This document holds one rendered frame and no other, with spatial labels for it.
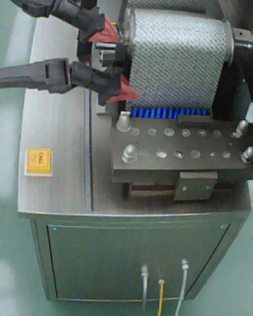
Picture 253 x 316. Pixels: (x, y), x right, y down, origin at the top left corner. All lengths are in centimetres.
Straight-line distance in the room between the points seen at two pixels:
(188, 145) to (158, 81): 18
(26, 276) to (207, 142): 117
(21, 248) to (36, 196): 94
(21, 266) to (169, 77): 125
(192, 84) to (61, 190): 44
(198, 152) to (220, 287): 109
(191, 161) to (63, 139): 38
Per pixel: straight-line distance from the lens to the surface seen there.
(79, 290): 206
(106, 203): 150
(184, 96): 151
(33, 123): 165
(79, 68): 140
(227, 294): 243
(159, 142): 146
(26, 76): 133
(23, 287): 235
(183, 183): 145
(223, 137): 152
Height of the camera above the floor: 219
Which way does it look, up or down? 54 degrees down
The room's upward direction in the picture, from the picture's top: 9 degrees clockwise
